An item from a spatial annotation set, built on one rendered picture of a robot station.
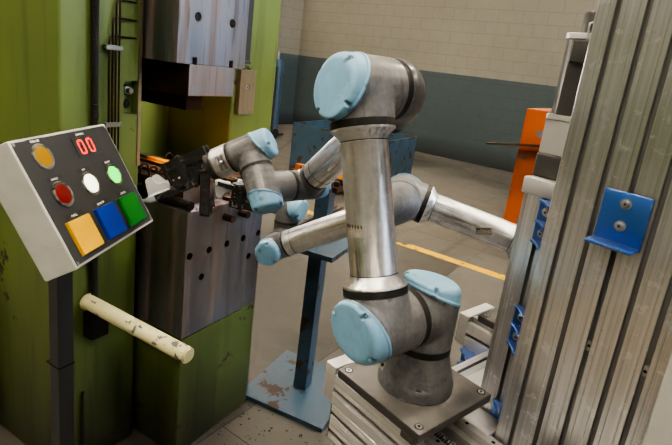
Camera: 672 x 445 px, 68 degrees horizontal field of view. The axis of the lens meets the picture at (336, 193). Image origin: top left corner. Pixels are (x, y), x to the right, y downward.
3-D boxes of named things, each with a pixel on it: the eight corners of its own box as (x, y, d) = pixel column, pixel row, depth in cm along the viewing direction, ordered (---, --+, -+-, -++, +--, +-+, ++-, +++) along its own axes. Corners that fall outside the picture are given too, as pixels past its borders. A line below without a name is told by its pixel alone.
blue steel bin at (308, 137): (407, 195, 604) (417, 136, 586) (380, 207, 534) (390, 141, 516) (321, 174, 658) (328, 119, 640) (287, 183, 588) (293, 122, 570)
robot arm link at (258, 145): (271, 153, 113) (261, 120, 115) (228, 171, 115) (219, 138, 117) (283, 162, 120) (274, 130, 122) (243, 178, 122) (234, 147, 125)
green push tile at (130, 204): (147, 217, 130) (134, 190, 128) (133, 226, 122) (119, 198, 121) (141, 219, 130) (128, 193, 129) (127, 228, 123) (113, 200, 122)
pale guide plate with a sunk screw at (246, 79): (253, 114, 200) (256, 71, 196) (238, 115, 192) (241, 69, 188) (249, 113, 201) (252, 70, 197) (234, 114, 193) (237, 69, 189)
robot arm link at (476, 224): (558, 287, 136) (372, 212, 143) (548, 267, 151) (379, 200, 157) (579, 248, 133) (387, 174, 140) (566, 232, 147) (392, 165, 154)
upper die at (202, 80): (232, 96, 170) (234, 68, 168) (188, 96, 153) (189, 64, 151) (149, 81, 190) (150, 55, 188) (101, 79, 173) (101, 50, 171)
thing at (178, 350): (195, 360, 137) (196, 343, 136) (180, 369, 132) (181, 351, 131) (95, 306, 158) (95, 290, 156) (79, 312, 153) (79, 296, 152)
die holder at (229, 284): (254, 301, 199) (264, 194, 188) (181, 339, 167) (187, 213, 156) (158, 260, 226) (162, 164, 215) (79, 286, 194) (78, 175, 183)
